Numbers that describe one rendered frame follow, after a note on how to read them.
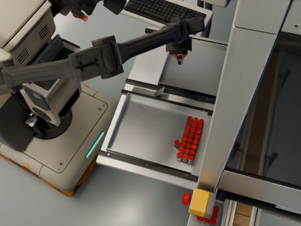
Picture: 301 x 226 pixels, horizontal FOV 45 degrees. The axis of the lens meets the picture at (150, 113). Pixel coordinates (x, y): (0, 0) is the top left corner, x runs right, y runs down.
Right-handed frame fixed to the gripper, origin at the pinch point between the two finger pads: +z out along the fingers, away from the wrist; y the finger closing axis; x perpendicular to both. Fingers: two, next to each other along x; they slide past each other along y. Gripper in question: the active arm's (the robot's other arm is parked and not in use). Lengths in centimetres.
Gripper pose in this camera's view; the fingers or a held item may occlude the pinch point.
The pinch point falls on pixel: (180, 57)
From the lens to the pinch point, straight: 152.0
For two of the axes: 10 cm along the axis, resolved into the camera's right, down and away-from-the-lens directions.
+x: 0.6, -8.9, 4.6
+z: 1.3, 4.6, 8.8
